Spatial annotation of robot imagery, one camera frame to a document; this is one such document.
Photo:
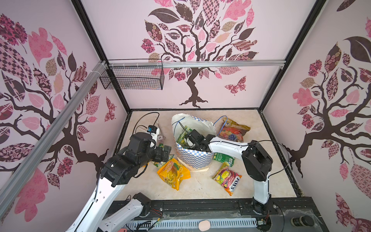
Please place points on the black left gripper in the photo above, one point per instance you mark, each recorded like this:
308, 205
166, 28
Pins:
158, 157

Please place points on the blue checkered paper bag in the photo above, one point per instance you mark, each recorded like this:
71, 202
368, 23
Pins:
194, 160

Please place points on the green Fox's candy bag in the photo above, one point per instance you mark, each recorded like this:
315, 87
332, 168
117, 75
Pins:
223, 158

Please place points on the colourful spring tea candy bag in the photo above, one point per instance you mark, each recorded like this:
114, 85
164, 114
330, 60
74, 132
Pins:
182, 137

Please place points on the yellow mango snack bag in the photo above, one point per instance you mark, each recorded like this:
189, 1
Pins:
173, 173

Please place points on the small green Fox's packet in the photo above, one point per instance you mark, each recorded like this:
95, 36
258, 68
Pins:
162, 163

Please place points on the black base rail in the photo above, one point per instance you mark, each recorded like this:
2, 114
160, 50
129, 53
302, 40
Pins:
278, 219

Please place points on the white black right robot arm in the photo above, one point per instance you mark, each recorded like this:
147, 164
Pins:
257, 162

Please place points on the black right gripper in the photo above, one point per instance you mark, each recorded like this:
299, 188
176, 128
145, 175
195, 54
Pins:
191, 139

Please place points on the round beige sticker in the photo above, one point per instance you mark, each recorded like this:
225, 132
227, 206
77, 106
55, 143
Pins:
204, 225

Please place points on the black wire basket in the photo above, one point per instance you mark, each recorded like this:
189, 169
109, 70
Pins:
134, 74

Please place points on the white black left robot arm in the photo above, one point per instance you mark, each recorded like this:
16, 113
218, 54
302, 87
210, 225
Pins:
116, 174

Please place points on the black knob on base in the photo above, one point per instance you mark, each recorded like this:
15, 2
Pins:
302, 221

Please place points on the red gold fruit candy bag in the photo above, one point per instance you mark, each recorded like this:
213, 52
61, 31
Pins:
232, 131

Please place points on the pink Fox's candy bag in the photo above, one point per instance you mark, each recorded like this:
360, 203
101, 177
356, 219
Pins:
227, 178

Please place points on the aluminium rail back wall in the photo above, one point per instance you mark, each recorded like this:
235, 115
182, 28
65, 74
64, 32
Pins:
197, 64

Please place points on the slotted white cable duct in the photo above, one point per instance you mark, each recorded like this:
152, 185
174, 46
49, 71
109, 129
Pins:
191, 224

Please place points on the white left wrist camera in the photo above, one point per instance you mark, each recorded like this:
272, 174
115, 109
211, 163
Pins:
154, 131

